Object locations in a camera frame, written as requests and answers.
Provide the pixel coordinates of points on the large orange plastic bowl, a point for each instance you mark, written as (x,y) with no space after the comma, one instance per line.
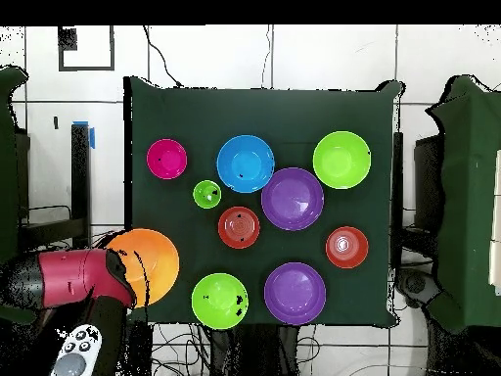
(156,262)

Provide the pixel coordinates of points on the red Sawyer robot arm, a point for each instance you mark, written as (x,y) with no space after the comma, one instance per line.
(70,274)

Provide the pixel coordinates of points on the orange-red plastic bowl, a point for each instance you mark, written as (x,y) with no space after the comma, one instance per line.
(231,229)
(346,258)

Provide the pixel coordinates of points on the purple plastic bowl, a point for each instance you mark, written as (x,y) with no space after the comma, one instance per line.
(292,199)
(294,293)

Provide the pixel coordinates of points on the green plastic cup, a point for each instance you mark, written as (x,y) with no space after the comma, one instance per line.
(204,196)

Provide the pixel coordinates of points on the blue plastic bowl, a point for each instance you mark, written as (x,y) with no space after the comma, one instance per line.
(245,156)

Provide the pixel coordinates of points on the pink plastic bowl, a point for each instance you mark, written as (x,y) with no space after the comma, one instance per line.
(172,164)

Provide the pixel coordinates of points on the dark green tablecloth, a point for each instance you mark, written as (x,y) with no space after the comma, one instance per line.
(274,117)

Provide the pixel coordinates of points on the green plastic bowl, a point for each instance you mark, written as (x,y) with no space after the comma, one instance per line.
(217,301)
(341,159)

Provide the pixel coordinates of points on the small black floor object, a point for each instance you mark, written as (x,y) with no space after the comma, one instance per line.
(56,122)

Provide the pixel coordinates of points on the green cloth side table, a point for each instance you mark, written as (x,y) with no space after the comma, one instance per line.
(469,196)
(8,156)

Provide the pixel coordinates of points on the black post with blue tape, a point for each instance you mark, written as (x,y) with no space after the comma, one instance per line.
(80,172)

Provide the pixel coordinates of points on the black pedestal foot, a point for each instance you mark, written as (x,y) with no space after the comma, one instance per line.
(415,284)

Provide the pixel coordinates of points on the grey square floor frame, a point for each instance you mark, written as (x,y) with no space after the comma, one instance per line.
(86,68)

